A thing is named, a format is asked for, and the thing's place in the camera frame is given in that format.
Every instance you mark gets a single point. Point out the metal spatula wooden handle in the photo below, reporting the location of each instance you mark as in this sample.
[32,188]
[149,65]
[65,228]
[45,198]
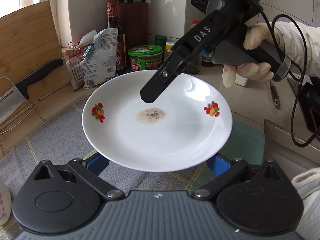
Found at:
[275,96]

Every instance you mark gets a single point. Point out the large white floral plate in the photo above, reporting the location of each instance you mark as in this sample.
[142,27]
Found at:
[188,124]

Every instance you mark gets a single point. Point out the right hand in white glove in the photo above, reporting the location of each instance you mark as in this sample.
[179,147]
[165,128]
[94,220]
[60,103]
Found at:
[260,72]

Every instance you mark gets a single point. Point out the small green lid bottle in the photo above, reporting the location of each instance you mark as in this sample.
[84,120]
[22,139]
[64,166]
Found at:
[161,41]

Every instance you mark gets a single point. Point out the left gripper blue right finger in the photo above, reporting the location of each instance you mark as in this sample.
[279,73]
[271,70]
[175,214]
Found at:
[219,164]

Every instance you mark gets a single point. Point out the black device on counter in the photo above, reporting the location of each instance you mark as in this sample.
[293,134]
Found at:
[308,100]

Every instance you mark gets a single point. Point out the grey checked table mat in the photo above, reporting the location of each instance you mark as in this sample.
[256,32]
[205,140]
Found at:
[62,139]

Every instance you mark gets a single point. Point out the yellow lid spice jar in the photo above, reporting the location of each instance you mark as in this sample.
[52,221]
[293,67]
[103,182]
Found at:
[168,49]

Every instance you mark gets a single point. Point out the bamboo cutting board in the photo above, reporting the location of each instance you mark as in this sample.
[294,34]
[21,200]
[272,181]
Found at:
[28,40]

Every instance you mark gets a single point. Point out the santoku knife black handle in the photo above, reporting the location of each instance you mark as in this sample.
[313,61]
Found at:
[48,67]

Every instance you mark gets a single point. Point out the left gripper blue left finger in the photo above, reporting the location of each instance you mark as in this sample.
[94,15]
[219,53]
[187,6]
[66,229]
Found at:
[96,163]

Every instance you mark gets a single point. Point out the dark red knife block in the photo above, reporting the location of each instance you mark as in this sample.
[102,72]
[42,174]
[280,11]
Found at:
[134,21]

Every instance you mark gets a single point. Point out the white quilted jacket body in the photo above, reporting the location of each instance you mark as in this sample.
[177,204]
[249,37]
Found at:
[307,185]

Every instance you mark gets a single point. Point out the red white food packet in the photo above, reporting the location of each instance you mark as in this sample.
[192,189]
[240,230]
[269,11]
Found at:
[73,55]

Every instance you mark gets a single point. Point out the white printed food bag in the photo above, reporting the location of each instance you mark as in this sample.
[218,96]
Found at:
[99,63]

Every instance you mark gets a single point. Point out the green lid sauce jar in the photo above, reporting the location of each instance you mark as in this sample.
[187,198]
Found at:
[145,57]

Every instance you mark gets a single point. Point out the metal wire rack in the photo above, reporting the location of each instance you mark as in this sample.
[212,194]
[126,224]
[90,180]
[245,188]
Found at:
[18,95]

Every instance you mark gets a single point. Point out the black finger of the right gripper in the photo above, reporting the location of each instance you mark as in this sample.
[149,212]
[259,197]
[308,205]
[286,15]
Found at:
[172,67]

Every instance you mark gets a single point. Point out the white jacket right forearm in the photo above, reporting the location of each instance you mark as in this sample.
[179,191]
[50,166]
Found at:
[292,44]

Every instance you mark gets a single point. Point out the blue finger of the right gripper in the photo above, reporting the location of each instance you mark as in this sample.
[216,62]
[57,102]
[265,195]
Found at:
[207,54]

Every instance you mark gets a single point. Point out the white floral bowl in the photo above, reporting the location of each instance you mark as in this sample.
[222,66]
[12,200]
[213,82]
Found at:
[5,203]

